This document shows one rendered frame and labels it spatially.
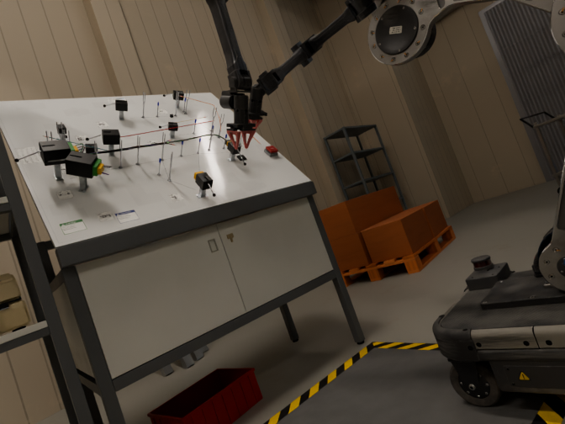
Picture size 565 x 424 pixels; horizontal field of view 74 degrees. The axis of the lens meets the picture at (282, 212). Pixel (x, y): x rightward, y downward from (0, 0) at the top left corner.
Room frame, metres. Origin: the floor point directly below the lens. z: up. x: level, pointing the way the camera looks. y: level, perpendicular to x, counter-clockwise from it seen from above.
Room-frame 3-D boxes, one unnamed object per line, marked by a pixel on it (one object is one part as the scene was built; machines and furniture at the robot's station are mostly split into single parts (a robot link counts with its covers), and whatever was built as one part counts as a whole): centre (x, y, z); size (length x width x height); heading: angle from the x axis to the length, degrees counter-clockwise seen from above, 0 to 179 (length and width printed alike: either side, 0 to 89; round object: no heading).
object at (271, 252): (1.76, 0.07, 0.60); 0.55 x 0.03 x 0.39; 128
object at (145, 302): (1.42, 0.51, 0.60); 0.55 x 0.02 x 0.39; 128
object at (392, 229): (3.77, -0.94, 0.37); 1.27 x 0.90 x 0.75; 136
